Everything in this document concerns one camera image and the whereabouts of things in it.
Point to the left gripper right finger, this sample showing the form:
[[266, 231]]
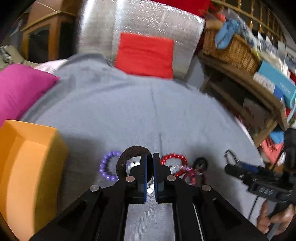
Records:
[[163, 181]]

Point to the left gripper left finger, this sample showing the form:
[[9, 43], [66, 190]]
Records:
[[137, 179]]

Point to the dark red thin bangle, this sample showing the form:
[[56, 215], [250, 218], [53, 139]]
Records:
[[192, 176]]

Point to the person's right hand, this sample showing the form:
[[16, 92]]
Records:
[[284, 218]]

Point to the grey blanket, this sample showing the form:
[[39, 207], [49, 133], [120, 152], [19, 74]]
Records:
[[98, 109]]

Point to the wooden shelf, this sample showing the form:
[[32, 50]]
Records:
[[232, 86]]

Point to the teal box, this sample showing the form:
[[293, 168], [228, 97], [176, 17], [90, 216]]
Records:
[[284, 83]]

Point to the orange cardboard box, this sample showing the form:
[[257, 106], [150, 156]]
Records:
[[32, 162]]

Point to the red pillow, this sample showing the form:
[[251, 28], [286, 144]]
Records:
[[145, 55]]

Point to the wicker basket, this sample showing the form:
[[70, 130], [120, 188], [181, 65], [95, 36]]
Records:
[[238, 53]]

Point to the pink bed sheet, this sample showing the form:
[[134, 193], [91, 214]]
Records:
[[51, 66]]

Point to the magenta pillow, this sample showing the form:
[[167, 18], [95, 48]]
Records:
[[21, 87]]

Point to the silver foil insulation mat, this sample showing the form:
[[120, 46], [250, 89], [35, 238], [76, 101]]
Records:
[[100, 24]]

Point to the blue cloth in basket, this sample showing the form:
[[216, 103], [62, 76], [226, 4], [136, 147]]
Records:
[[226, 33]]

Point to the wooden cabinet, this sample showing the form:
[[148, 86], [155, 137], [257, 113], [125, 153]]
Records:
[[49, 32]]

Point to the wooden stair railing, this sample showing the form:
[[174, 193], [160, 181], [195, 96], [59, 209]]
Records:
[[258, 16]]

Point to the beige leather armchair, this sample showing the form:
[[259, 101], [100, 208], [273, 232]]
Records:
[[9, 55]]

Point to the red garment on railing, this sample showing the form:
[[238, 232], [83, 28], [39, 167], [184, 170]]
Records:
[[195, 7]]

